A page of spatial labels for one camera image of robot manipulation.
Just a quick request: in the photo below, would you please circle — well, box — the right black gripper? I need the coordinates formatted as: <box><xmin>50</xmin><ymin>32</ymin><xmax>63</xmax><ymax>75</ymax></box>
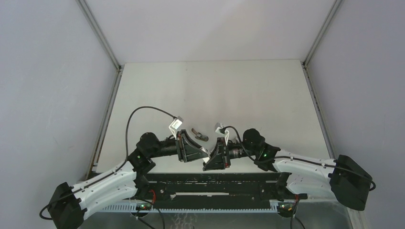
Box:
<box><xmin>203</xmin><ymin>136</ymin><xmax>257</xmax><ymax>169</ymax></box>

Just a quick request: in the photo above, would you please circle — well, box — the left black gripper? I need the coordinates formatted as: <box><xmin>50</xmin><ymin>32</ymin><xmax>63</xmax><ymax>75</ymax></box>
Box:
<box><xmin>149</xmin><ymin>130</ymin><xmax>207</xmax><ymax>163</ymax></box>

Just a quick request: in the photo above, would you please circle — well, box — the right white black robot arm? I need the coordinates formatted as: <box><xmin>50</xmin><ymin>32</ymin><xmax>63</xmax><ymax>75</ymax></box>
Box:
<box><xmin>203</xmin><ymin>126</ymin><xmax>376</xmax><ymax>211</ymax></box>

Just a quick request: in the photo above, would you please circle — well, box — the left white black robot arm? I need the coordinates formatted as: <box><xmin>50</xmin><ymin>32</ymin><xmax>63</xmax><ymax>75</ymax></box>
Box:
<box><xmin>46</xmin><ymin>130</ymin><xmax>209</xmax><ymax>229</ymax></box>

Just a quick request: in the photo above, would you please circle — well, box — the left green circuit board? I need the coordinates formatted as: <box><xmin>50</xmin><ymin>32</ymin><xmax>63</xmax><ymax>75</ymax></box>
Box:
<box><xmin>136</xmin><ymin>203</ymin><xmax>153</xmax><ymax>211</ymax></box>

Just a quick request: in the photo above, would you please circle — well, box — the green circuit board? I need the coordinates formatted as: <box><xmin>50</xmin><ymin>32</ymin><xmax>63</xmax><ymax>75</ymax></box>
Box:
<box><xmin>136</xmin><ymin>203</ymin><xmax>153</xmax><ymax>211</ymax></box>
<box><xmin>277</xmin><ymin>203</ymin><xmax>295</xmax><ymax>212</ymax></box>

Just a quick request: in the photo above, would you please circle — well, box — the right green circuit board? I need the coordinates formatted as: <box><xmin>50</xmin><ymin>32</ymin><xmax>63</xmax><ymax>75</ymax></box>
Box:
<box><xmin>277</xmin><ymin>203</ymin><xmax>295</xmax><ymax>212</ymax></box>

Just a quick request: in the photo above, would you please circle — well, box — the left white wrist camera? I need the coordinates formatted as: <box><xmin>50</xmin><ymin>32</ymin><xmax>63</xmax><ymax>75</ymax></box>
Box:
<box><xmin>168</xmin><ymin>116</ymin><xmax>183</xmax><ymax>139</ymax></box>

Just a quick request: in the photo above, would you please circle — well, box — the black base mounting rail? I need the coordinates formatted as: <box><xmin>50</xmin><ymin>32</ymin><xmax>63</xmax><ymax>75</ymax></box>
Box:
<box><xmin>136</xmin><ymin>173</ymin><xmax>308</xmax><ymax>208</ymax></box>

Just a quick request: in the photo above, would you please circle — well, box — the left black camera cable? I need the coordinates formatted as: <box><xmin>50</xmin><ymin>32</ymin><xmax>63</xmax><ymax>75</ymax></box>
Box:
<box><xmin>39</xmin><ymin>106</ymin><xmax>176</xmax><ymax>221</ymax></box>

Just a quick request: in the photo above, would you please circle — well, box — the black camera cable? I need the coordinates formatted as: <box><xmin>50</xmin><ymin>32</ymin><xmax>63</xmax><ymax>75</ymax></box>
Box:
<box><xmin>221</xmin><ymin>125</ymin><xmax>377</xmax><ymax>192</ymax></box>
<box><xmin>39</xmin><ymin>106</ymin><xmax>176</xmax><ymax>221</ymax></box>

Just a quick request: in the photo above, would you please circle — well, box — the white slotted cable duct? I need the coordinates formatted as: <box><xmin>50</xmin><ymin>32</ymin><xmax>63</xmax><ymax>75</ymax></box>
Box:
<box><xmin>98</xmin><ymin>201</ymin><xmax>279</xmax><ymax>213</ymax></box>

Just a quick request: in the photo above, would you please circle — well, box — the right black camera cable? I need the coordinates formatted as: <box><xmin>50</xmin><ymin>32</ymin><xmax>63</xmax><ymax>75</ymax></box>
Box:
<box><xmin>221</xmin><ymin>125</ymin><xmax>377</xmax><ymax>192</ymax></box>

